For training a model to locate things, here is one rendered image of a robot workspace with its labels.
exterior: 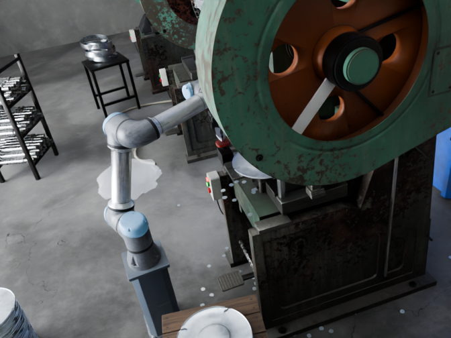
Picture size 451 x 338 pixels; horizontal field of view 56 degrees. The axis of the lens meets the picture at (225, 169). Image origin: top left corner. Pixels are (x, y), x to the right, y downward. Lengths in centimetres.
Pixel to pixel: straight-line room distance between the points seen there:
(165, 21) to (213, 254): 151
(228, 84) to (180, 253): 165
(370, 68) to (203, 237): 176
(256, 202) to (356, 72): 83
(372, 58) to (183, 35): 188
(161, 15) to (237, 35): 181
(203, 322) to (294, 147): 83
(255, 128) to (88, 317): 159
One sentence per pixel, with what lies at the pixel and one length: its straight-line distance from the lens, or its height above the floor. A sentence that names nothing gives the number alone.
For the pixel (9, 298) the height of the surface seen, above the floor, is 34.
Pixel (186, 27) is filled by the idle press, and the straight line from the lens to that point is 294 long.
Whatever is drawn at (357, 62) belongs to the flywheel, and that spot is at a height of 135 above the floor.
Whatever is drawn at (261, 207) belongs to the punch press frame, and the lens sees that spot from 182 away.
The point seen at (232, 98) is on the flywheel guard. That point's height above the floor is 130.
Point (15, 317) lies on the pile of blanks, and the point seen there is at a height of 30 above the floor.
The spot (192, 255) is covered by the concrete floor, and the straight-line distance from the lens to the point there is 261.
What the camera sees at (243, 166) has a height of 78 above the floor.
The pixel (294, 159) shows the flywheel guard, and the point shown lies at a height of 106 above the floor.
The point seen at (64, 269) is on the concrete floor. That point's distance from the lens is 284.
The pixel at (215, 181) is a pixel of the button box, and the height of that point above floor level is 61.
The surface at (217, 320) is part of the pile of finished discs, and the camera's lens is 177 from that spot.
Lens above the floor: 176
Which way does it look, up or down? 32 degrees down
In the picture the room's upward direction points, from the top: 9 degrees counter-clockwise
